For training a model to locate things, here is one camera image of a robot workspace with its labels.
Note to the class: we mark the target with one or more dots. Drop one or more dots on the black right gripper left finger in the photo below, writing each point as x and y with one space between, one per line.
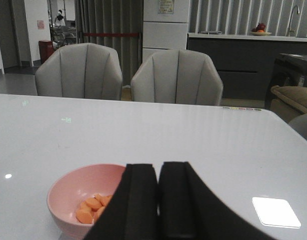
132 212

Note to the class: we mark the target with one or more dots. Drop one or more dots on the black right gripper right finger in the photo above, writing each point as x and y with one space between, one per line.
189 210

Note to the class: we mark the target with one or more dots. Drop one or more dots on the orange ham slices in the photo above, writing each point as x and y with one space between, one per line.
90 210

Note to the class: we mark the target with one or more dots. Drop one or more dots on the pink bowl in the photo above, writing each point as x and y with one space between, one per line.
68 192

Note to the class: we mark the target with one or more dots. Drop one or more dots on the right beige chair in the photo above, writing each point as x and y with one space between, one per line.
177 76

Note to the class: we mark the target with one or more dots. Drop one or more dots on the beige chair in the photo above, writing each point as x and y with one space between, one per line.
83 71
177 76

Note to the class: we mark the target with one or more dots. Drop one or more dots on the left beige chair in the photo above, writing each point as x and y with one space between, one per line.
83 71

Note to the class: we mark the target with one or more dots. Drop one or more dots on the dark kitchen counter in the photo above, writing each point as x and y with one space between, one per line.
244 62

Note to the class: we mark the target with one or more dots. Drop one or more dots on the dark side table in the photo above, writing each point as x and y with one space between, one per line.
288 70

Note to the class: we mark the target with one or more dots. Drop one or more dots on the red barrier tape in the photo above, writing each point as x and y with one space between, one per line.
111 35

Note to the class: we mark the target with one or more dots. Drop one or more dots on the red trash bin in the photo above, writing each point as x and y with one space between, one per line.
45 49

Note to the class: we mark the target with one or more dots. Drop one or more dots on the fruit plate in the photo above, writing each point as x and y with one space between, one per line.
260 30

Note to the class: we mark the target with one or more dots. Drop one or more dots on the silver faucet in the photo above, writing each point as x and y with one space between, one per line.
295 11

